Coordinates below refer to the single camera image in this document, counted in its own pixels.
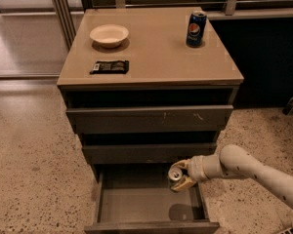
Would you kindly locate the top drawer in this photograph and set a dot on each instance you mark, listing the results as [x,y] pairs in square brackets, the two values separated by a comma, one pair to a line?
[149,119]

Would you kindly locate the white bowl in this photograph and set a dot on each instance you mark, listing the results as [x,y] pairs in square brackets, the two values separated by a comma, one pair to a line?
[109,35]

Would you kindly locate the black snack packet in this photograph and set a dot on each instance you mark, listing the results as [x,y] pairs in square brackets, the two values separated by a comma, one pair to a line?
[110,67]

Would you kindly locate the open bottom drawer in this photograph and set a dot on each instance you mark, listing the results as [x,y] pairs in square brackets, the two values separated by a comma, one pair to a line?
[136,199]

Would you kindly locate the grey drawer cabinet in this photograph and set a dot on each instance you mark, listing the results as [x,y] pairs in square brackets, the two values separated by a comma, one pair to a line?
[163,71]

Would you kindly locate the green soda can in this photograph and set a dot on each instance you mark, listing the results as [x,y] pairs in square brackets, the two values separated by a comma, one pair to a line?
[176,177]

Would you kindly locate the blue Pepsi can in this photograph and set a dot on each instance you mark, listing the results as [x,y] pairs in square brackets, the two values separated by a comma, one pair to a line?
[196,26]

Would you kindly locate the middle drawer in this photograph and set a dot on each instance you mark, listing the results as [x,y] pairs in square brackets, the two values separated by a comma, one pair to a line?
[145,153]

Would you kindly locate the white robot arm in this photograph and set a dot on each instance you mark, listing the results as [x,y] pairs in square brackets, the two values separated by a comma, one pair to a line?
[232,162]

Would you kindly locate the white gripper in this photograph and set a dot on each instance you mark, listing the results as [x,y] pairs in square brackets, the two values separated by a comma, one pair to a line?
[196,168]

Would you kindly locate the dark floor bracket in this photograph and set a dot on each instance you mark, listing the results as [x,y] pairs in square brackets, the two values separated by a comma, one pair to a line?
[288,109]

